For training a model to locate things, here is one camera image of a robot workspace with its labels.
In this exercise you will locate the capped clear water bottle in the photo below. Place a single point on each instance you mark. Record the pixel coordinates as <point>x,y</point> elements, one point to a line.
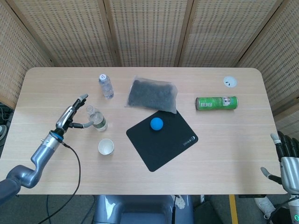
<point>107,89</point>

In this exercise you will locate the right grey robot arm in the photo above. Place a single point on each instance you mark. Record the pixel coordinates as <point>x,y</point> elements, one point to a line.
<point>294,207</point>

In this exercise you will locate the white flower-print paper cup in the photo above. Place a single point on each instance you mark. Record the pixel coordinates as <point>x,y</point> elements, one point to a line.
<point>105,147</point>

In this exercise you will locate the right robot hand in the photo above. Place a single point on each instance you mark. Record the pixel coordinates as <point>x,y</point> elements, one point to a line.
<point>289,168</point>

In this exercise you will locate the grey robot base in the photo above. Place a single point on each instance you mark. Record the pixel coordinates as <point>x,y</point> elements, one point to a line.
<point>140,210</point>

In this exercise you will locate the clear bag of dark granules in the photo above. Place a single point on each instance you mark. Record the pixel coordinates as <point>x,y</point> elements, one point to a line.
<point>151,95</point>

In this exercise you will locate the green-label water bottle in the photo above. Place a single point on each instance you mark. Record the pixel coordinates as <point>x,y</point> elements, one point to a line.
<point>99,121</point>

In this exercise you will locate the wicker folding screen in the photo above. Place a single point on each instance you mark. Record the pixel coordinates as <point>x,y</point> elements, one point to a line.
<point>149,35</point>

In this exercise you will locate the white shoe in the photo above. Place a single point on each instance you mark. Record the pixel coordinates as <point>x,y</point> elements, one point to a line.
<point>264,205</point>

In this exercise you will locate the blue ball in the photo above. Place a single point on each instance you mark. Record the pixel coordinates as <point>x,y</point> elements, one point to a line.
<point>156,123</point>

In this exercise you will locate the black mouse pad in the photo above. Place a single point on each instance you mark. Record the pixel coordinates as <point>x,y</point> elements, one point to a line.
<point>163,149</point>

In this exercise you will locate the green chips can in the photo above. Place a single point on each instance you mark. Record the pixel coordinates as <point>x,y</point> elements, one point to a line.
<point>215,103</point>

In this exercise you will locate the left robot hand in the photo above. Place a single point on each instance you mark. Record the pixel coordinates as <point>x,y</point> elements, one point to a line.
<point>65,119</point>

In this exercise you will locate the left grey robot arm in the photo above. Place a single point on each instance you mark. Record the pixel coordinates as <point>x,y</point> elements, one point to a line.
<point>44,149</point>

